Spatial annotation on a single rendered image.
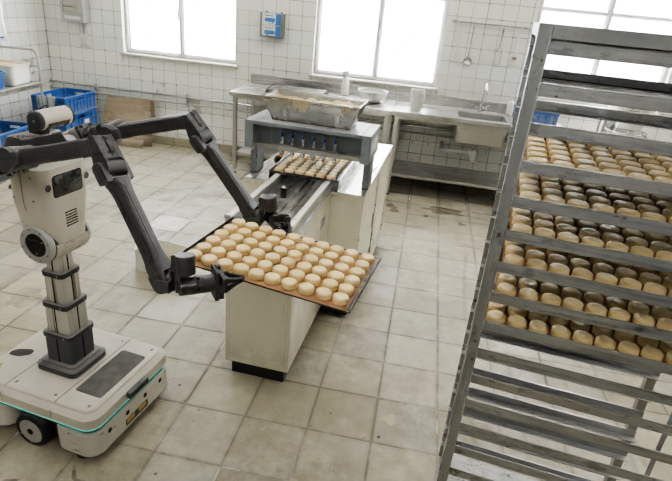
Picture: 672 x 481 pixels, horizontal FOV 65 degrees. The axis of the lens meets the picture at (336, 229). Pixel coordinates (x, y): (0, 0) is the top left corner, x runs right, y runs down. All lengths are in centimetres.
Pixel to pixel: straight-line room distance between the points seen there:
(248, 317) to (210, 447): 60
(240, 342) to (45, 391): 87
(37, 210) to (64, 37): 540
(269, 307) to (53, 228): 100
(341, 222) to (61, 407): 165
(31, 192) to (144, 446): 116
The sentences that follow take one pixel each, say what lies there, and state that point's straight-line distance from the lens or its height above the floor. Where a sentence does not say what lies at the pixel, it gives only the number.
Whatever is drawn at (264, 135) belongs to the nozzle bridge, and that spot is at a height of 108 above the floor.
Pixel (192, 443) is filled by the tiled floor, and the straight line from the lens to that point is 256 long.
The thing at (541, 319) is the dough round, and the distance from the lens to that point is 161.
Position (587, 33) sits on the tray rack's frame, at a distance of 128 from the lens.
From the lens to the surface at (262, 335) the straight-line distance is 268.
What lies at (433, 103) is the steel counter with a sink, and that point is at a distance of 605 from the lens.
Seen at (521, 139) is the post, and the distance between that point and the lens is 130.
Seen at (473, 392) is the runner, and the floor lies 51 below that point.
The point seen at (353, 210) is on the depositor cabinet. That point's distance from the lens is 300.
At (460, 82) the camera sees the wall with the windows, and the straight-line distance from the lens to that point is 610.
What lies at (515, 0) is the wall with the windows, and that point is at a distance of 610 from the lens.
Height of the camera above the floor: 182
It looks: 23 degrees down
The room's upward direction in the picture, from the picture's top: 5 degrees clockwise
